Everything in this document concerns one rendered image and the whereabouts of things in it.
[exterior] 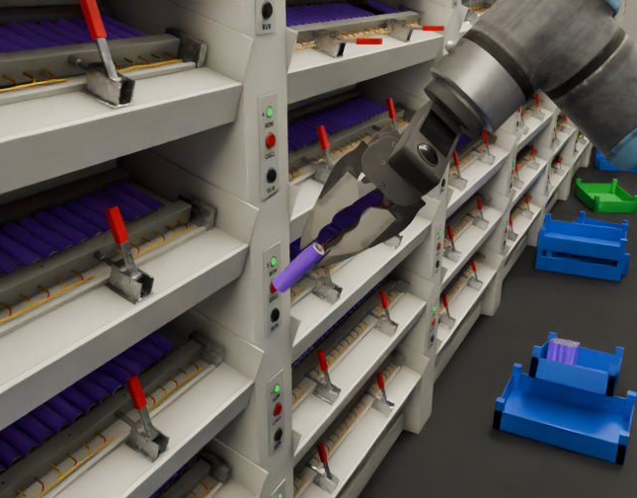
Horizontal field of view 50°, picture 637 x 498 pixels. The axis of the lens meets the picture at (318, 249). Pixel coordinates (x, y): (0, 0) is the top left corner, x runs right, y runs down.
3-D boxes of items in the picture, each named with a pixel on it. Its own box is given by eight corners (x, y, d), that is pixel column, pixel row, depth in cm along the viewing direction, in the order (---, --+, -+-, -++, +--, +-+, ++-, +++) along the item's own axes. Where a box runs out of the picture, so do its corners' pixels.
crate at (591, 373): (544, 358, 201) (549, 331, 201) (618, 375, 193) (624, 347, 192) (527, 376, 174) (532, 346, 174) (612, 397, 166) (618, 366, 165)
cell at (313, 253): (283, 283, 74) (324, 244, 71) (286, 295, 72) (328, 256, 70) (271, 277, 73) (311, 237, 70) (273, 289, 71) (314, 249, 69)
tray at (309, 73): (436, 58, 136) (453, 10, 131) (278, 108, 86) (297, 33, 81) (349, 22, 142) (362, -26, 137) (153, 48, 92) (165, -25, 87)
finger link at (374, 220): (338, 272, 76) (393, 207, 74) (338, 285, 70) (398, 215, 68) (316, 254, 75) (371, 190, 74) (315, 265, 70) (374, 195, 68)
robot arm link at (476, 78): (535, 102, 64) (464, 27, 63) (497, 139, 65) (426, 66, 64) (512, 104, 73) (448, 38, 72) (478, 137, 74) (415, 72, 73)
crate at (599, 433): (631, 419, 174) (636, 391, 171) (622, 465, 157) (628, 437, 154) (512, 387, 187) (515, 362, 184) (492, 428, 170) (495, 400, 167)
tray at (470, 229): (498, 224, 214) (516, 186, 208) (434, 301, 165) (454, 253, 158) (439, 197, 220) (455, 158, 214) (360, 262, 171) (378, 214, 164)
